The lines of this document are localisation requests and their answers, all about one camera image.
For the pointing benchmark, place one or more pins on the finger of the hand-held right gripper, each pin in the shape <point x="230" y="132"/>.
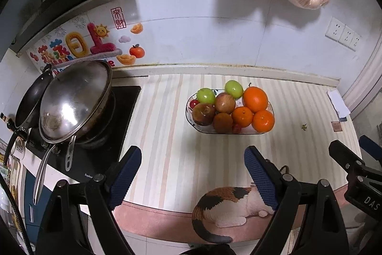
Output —
<point x="371" y="145"/>
<point x="346" y="156"/>

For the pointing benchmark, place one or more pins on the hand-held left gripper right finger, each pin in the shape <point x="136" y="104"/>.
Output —
<point x="262" y="180"/>

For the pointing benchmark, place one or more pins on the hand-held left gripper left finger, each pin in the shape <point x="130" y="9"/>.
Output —
<point x="125" y="180"/>

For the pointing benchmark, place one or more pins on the small orange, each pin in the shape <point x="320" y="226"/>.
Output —
<point x="263" y="121"/>
<point x="242" y="117"/>

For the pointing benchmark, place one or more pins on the brown kiwi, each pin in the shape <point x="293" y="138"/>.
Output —
<point x="223" y="123"/>

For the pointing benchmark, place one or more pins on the floral glass plate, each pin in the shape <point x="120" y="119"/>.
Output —
<point x="197" y="127"/>

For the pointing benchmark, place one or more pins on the striped red green apple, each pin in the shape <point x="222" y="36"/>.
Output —
<point x="225" y="103"/>

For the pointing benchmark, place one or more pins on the small brown card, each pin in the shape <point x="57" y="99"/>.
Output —
<point x="336" y="126"/>

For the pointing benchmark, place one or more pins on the pink floor mat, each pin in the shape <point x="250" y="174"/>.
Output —
<point x="155" y="216"/>

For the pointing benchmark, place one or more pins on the calico cat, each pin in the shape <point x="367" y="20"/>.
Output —
<point x="220" y="204"/>

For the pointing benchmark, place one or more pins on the green stem scrap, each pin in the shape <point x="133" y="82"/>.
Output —
<point x="304" y="126"/>

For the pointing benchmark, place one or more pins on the white paper sheet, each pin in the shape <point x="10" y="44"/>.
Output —
<point x="337" y="102"/>

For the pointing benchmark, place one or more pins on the dark steel pan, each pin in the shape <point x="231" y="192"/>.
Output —
<point x="98" y="129"/>

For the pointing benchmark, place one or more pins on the striped counter liner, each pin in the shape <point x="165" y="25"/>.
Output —
<point x="167" y="129"/>

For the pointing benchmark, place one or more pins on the black glass cooktop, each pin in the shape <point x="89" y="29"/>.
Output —
<point x="119" y="111"/>

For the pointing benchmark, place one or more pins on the large orange with stem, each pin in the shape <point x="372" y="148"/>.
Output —
<point x="255" y="99"/>

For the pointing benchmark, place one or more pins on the dark red apple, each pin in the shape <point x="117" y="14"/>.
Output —
<point x="203" y="114"/>

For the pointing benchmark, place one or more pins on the blue cabinet door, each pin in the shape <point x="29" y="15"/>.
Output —
<point x="31" y="192"/>

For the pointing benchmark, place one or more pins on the steel wok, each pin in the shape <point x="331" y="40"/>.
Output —
<point x="74" y="99"/>

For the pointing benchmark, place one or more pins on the small red cherry tomato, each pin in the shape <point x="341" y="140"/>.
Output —
<point x="194" y="104"/>

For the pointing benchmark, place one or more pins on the clear glass jar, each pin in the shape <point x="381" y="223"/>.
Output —
<point x="20" y="149"/>

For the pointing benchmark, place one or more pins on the black frying pan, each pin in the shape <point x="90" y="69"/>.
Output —
<point x="29" y="99"/>

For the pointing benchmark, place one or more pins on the white wall socket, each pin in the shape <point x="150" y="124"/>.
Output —
<point x="355" y="42"/>
<point x="347" y="34"/>
<point x="334" y="28"/>

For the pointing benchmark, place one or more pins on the gold ingot wall sticker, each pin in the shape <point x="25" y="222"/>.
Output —
<point x="125" y="60"/>

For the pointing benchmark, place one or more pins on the persimmon wall sticker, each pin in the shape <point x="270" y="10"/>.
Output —
<point x="137" y="51"/>

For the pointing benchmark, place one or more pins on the cloud wall sticker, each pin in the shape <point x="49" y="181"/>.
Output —
<point x="124" y="39"/>

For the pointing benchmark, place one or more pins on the large colourful wall sticker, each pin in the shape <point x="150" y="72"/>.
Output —
<point x="74" y="46"/>

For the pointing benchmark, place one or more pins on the orange segment wall sticker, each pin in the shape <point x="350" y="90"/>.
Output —
<point x="137" y="28"/>

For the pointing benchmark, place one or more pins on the red seal wall sticker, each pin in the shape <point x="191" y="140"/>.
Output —
<point x="118" y="17"/>

